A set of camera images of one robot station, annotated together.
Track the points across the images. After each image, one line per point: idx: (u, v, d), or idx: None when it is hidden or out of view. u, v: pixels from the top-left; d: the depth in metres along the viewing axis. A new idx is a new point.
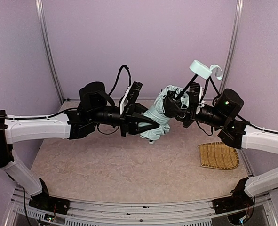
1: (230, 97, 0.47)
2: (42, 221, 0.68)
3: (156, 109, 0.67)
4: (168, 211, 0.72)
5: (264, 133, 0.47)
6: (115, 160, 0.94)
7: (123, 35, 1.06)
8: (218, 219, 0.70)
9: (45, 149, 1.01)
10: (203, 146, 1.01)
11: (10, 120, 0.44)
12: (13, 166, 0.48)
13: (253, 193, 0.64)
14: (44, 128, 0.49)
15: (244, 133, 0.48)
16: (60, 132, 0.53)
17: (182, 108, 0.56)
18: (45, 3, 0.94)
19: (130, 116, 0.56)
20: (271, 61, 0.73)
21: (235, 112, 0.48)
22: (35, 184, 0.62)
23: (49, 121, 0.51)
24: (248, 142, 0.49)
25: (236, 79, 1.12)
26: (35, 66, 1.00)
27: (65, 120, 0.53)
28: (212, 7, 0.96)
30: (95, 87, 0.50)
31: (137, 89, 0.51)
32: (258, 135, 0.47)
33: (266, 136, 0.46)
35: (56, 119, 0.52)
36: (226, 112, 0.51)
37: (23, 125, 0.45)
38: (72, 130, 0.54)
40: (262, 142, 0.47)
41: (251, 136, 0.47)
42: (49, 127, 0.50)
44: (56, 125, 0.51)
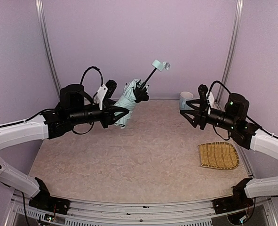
1: (234, 98, 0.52)
2: (43, 221, 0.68)
3: (128, 98, 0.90)
4: (168, 211, 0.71)
5: (271, 138, 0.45)
6: (115, 160, 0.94)
7: (123, 35, 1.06)
8: (218, 219, 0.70)
9: (45, 149, 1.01)
10: (203, 146, 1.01)
11: None
12: (2, 173, 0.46)
13: (251, 194, 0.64)
14: (23, 132, 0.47)
15: (254, 133, 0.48)
16: (39, 134, 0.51)
17: (146, 93, 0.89)
18: (44, 2, 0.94)
19: (110, 109, 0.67)
20: (271, 61, 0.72)
21: (243, 112, 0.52)
22: (33, 184, 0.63)
23: (26, 124, 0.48)
24: (256, 144, 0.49)
25: (235, 79, 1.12)
26: (35, 66, 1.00)
27: (41, 121, 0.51)
28: (212, 7, 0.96)
30: (76, 88, 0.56)
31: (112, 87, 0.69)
32: (265, 139, 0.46)
33: (272, 141, 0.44)
35: (33, 121, 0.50)
36: (235, 112, 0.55)
37: (4, 132, 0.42)
38: (50, 129, 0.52)
40: (268, 147, 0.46)
41: (258, 138, 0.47)
42: (28, 130, 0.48)
44: (35, 126, 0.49)
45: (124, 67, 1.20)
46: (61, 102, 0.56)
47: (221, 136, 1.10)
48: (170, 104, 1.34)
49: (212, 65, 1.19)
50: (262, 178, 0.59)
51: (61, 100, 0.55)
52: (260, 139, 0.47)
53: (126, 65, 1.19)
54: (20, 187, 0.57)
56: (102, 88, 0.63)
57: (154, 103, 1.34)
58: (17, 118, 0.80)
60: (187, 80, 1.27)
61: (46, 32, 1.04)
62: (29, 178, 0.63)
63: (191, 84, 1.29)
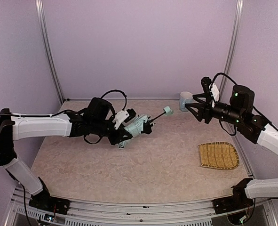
1: (238, 89, 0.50)
2: (43, 221, 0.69)
3: (136, 127, 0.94)
4: (168, 211, 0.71)
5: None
6: (115, 160, 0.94)
7: (123, 35, 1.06)
8: (218, 219, 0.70)
9: (45, 149, 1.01)
10: (203, 146, 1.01)
11: (18, 118, 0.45)
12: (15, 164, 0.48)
13: (251, 194, 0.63)
14: (49, 125, 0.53)
15: (263, 129, 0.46)
16: (61, 129, 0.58)
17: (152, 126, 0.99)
18: (45, 2, 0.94)
19: (122, 131, 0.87)
20: (271, 61, 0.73)
21: (249, 102, 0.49)
22: (37, 182, 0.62)
23: (52, 119, 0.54)
24: (264, 140, 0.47)
25: (235, 79, 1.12)
26: (35, 66, 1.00)
27: (66, 119, 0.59)
28: (212, 7, 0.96)
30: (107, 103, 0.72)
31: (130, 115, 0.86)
32: (274, 136, 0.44)
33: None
35: (59, 117, 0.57)
36: (240, 104, 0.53)
37: (33, 122, 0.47)
38: (73, 127, 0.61)
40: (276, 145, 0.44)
41: (268, 134, 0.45)
42: (54, 124, 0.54)
44: (60, 122, 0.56)
45: (124, 67, 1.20)
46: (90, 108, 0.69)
47: (221, 136, 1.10)
48: (170, 104, 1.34)
49: (212, 65, 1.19)
50: (264, 179, 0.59)
51: (91, 108, 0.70)
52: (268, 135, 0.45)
53: (126, 65, 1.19)
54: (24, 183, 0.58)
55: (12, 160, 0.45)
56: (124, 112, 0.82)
57: (154, 103, 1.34)
58: None
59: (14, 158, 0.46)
60: (187, 80, 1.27)
61: (46, 32, 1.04)
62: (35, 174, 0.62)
63: (191, 85, 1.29)
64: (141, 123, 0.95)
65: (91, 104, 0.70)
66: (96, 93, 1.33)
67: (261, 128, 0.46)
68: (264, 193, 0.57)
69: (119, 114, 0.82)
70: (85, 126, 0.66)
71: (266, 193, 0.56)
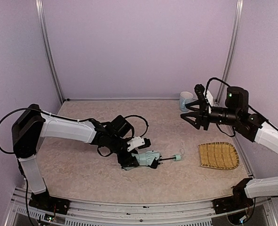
1: (232, 90, 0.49)
2: (43, 221, 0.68)
3: (146, 159, 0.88)
4: (168, 211, 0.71)
5: None
6: (115, 160, 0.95)
7: (123, 35, 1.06)
8: (218, 219, 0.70)
9: (45, 149, 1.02)
10: (203, 146, 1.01)
11: (48, 116, 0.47)
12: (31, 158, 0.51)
13: (250, 195, 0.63)
14: (76, 129, 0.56)
15: (260, 126, 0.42)
16: (83, 135, 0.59)
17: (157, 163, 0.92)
18: (45, 2, 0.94)
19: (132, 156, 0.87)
20: (271, 61, 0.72)
21: (244, 101, 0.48)
22: (43, 181, 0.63)
23: (79, 125, 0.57)
24: (261, 138, 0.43)
25: (235, 79, 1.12)
26: (35, 65, 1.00)
27: (91, 126, 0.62)
28: (212, 7, 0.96)
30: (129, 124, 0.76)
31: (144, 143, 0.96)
32: (272, 134, 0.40)
33: None
35: (85, 125, 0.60)
36: (236, 104, 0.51)
37: (65, 124, 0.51)
38: (96, 134, 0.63)
40: (275, 143, 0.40)
41: (265, 132, 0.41)
42: (80, 128, 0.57)
44: (86, 128, 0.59)
45: (124, 67, 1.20)
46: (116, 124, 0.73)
47: (221, 136, 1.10)
48: (170, 104, 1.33)
49: (212, 65, 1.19)
50: (264, 178, 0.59)
51: (116, 123, 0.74)
52: (266, 134, 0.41)
53: (126, 65, 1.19)
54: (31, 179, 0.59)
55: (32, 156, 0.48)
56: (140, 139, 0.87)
57: (154, 103, 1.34)
58: None
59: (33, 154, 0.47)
60: (187, 80, 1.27)
61: (46, 32, 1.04)
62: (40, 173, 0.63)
63: (191, 85, 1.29)
64: (152, 159, 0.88)
65: (116, 121, 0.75)
66: (95, 93, 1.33)
67: (258, 126, 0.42)
68: (263, 192, 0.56)
69: (136, 140, 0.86)
70: (106, 138, 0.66)
71: (266, 192, 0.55)
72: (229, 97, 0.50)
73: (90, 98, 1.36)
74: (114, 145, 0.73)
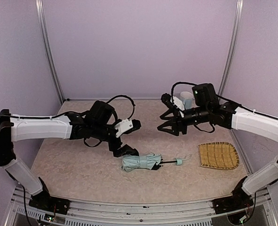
1: (195, 88, 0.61)
2: (43, 221, 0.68)
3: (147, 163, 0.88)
4: (168, 211, 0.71)
5: (254, 115, 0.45)
6: (115, 160, 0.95)
7: (123, 35, 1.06)
8: (218, 219, 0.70)
9: (45, 149, 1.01)
10: (203, 146, 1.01)
11: (15, 118, 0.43)
12: (13, 164, 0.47)
13: (250, 192, 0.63)
14: (48, 127, 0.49)
15: (234, 112, 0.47)
16: (60, 132, 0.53)
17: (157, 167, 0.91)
18: (45, 2, 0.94)
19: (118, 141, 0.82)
20: (271, 61, 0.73)
21: (210, 95, 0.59)
22: (37, 182, 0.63)
23: (51, 121, 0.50)
24: (239, 122, 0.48)
25: (235, 79, 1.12)
26: (35, 65, 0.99)
27: (67, 121, 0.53)
28: (212, 7, 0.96)
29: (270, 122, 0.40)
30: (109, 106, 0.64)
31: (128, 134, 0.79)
32: (247, 116, 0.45)
33: (255, 117, 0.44)
35: (59, 119, 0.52)
36: (206, 98, 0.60)
37: (34, 123, 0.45)
38: (72, 130, 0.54)
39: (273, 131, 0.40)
40: (252, 125, 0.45)
41: (240, 116, 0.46)
42: (53, 125, 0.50)
44: (60, 124, 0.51)
45: (124, 67, 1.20)
46: (92, 111, 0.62)
47: (221, 136, 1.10)
48: None
49: (212, 65, 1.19)
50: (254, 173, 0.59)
51: (93, 109, 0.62)
52: (243, 116, 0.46)
53: (126, 65, 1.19)
54: (23, 183, 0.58)
55: (11, 161, 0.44)
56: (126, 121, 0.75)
57: (154, 103, 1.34)
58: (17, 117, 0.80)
59: (14, 159, 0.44)
60: (187, 80, 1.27)
61: (46, 32, 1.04)
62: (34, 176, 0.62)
63: (191, 85, 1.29)
64: (152, 163, 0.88)
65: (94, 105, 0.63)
66: (96, 93, 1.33)
67: (232, 112, 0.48)
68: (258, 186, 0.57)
69: (124, 123, 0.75)
70: (85, 131, 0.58)
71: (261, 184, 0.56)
72: (196, 94, 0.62)
73: (91, 98, 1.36)
74: (97, 133, 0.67)
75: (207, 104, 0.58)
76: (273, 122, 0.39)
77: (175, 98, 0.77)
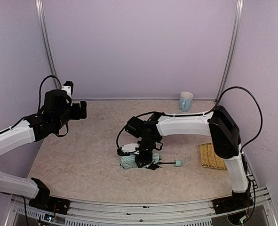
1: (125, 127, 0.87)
2: (43, 221, 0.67)
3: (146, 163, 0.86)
4: (168, 211, 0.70)
5: (174, 118, 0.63)
6: (115, 160, 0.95)
7: (122, 35, 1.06)
8: (218, 219, 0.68)
9: (45, 149, 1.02)
10: (203, 146, 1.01)
11: None
12: None
13: (243, 188, 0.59)
14: (11, 138, 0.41)
15: (157, 123, 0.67)
16: (26, 139, 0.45)
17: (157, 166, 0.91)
18: (45, 2, 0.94)
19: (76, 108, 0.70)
20: (271, 61, 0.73)
21: (135, 124, 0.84)
22: (29, 185, 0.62)
23: (11, 131, 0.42)
24: (166, 128, 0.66)
25: (236, 79, 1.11)
26: (34, 65, 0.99)
27: (26, 125, 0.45)
28: (211, 7, 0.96)
29: (186, 121, 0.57)
30: (60, 92, 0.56)
31: (83, 110, 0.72)
32: (168, 122, 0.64)
33: (174, 120, 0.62)
35: (19, 126, 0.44)
36: (136, 126, 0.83)
37: None
38: (35, 131, 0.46)
39: (193, 127, 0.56)
40: (175, 126, 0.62)
41: (164, 123, 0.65)
42: (16, 135, 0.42)
44: (22, 132, 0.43)
45: (124, 67, 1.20)
46: (45, 105, 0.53)
47: None
48: (170, 104, 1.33)
49: (212, 65, 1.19)
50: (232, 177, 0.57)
51: (45, 103, 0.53)
52: (166, 123, 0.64)
53: (126, 65, 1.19)
54: (19, 192, 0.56)
55: None
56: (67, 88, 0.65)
57: (154, 103, 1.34)
58: (17, 117, 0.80)
59: None
60: (187, 80, 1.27)
61: (46, 32, 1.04)
62: (25, 180, 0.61)
63: (191, 84, 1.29)
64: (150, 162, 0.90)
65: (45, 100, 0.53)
66: (95, 93, 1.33)
67: (155, 124, 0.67)
68: (238, 181, 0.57)
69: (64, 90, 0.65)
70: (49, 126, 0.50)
71: (240, 179, 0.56)
72: (129, 131, 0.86)
73: (90, 98, 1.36)
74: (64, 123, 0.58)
75: (138, 129, 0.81)
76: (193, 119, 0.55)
77: (124, 145, 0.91)
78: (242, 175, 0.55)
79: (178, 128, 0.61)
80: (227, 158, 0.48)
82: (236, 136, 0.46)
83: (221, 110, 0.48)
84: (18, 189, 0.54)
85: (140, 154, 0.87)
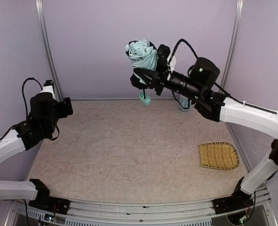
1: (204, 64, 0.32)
2: (43, 221, 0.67)
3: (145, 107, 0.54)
4: (168, 211, 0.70)
5: (245, 107, 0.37)
6: (115, 160, 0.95)
7: (123, 35, 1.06)
8: (218, 219, 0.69)
9: (45, 149, 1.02)
10: (203, 146, 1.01)
11: None
12: None
13: (250, 191, 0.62)
14: None
15: (223, 104, 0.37)
16: (17, 148, 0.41)
17: (157, 166, 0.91)
18: (44, 2, 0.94)
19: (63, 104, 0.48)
20: (271, 61, 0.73)
21: (211, 82, 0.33)
22: (27, 188, 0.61)
23: None
24: (226, 115, 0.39)
25: (236, 79, 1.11)
26: (34, 65, 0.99)
27: (15, 135, 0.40)
28: (211, 6, 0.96)
29: (266, 116, 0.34)
30: (47, 95, 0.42)
31: (70, 105, 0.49)
32: (238, 108, 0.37)
33: (248, 109, 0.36)
35: (7, 137, 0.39)
36: (202, 82, 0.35)
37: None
38: (25, 141, 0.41)
39: (268, 126, 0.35)
40: (243, 117, 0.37)
41: (231, 108, 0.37)
42: (3, 149, 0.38)
44: (10, 143, 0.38)
45: (124, 67, 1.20)
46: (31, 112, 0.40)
47: (221, 136, 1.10)
48: (171, 104, 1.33)
49: None
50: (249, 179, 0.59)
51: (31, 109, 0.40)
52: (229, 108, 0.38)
53: (126, 65, 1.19)
54: (17, 196, 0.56)
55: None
56: (48, 88, 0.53)
57: (154, 103, 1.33)
58: (17, 117, 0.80)
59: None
60: None
61: (46, 32, 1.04)
62: (22, 184, 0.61)
63: None
64: None
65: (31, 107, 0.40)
66: (96, 93, 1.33)
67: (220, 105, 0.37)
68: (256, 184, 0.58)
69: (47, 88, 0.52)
70: (35, 136, 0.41)
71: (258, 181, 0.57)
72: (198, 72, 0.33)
73: (90, 98, 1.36)
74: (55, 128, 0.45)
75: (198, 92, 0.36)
76: (266, 114, 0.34)
77: None
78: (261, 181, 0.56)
79: (241, 119, 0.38)
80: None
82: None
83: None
84: (16, 191, 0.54)
85: (166, 81, 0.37)
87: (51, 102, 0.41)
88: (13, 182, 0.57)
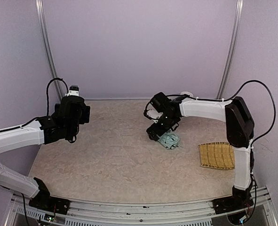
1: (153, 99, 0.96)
2: (42, 221, 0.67)
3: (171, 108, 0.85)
4: (168, 211, 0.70)
5: (196, 102, 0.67)
6: (115, 160, 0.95)
7: (122, 35, 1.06)
8: (218, 219, 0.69)
9: (45, 149, 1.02)
10: (203, 146, 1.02)
11: None
12: None
13: (243, 186, 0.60)
14: (21, 137, 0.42)
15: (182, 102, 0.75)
16: (34, 140, 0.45)
17: (156, 166, 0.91)
18: (44, 2, 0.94)
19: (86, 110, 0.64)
20: (271, 60, 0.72)
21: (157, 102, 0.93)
22: (30, 185, 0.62)
23: (22, 130, 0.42)
24: (186, 109, 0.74)
25: (236, 78, 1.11)
26: (34, 64, 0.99)
27: (37, 126, 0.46)
28: (212, 6, 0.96)
29: (209, 104, 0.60)
30: (78, 99, 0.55)
31: (88, 114, 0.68)
32: (192, 103, 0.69)
33: (198, 103, 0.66)
35: (29, 126, 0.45)
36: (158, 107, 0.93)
37: (2, 137, 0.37)
38: (45, 134, 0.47)
39: (212, 110, 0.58)
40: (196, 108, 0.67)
41: (186, 104, 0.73)
42: (26, 136, 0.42)
44: (32, 132, 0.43)
45: (125, 67, 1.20)
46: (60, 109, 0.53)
47: (221, 136, 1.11)
48: None
49: (212, 65, 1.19)
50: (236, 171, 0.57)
51: (62, 108, 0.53)
52: (188, 103, 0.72)
53: (126, 65, 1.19)
54: (19, 189, 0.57)
55: None
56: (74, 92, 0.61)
57: None
58: (17, 118, 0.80)
59: None
60: (187, 80, 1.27)
61: (46, 32, 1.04)
62: (27, 179, 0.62)
63: (191, 85, 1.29)
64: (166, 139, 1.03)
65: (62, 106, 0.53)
66: (95, 93, 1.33)
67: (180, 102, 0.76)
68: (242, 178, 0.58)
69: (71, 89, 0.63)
70: (57, 133, 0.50)
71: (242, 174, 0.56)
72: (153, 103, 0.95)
73: (90, 99, 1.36)
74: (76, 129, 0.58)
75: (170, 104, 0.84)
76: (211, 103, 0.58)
77: None
78: (247, 169, 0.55)
79: (198, 111, 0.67)
80: (239, 147, 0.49)
82: (249, 127, 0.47)
83: (241, 100, 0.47)
84: (19, 187, 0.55)
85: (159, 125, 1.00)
87: (80, 107, 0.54)
88: (20, 175, 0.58)
